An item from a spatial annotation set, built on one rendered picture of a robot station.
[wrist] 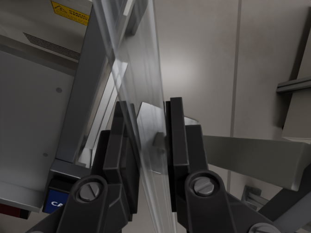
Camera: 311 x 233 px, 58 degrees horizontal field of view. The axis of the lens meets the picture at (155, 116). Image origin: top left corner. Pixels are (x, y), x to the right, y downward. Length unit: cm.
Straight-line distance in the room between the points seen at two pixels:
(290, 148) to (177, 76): 84
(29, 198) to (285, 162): 32
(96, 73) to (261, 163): 28
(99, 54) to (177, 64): 97
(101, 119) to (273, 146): 51
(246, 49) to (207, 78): 23
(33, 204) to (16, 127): 11
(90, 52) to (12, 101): 11
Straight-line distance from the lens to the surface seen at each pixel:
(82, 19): 62
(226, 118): 124
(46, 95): 28
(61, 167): 31
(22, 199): 40
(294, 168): 38
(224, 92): 124
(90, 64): 23
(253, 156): 46
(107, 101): 80
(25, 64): 27
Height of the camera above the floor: 111
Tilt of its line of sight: 78 degrees down
